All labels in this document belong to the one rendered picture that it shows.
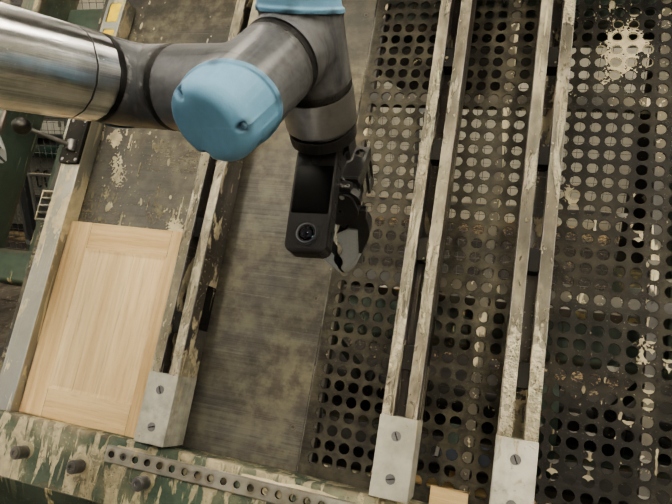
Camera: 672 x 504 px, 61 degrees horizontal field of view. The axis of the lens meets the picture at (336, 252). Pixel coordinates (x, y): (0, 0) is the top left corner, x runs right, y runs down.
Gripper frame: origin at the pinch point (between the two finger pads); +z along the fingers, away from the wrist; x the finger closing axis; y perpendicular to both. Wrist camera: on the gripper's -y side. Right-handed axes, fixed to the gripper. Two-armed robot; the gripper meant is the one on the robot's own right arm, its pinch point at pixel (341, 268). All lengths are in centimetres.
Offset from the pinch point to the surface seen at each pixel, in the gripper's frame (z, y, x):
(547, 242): 15.6, 24.0, -26.2
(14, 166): 19, 38, 95
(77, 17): 0, 76, 91
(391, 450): 33.7, -7.2, -5.6
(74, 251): 26, 19, 68
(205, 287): 25.3, 13.9, 34.2
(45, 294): 29, 10, 71
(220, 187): 13.5, 29.4, 34.1
